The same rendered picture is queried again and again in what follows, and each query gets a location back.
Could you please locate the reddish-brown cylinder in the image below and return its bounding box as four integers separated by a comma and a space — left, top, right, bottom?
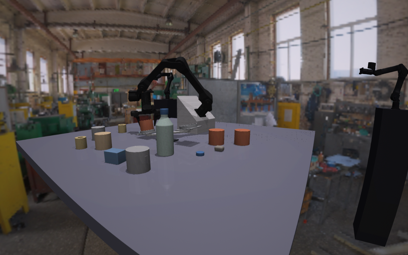
234, 129, 250, 146
140, 119, 154, 131
209, 129, 225, 146

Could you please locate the tan cylinder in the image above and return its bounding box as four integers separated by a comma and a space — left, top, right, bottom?
75, 136, 87, 149
94, 132, 112, 150
118, 124, 126, 133

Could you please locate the blue block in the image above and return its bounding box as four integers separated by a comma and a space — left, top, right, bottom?
104, 148, 126, 165

